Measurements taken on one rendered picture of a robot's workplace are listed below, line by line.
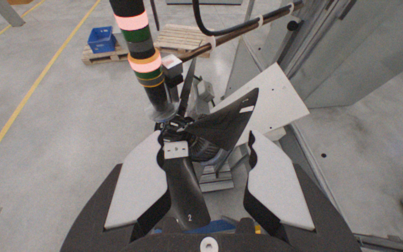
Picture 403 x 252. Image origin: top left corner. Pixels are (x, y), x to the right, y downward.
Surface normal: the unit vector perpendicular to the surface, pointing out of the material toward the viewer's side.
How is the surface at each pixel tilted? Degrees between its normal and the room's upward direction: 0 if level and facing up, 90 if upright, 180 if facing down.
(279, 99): 50
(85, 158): 0
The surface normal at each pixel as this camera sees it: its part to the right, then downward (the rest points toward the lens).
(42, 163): 0.04, -0.51
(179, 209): -0.19, -0.38
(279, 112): -0.73, -0.25
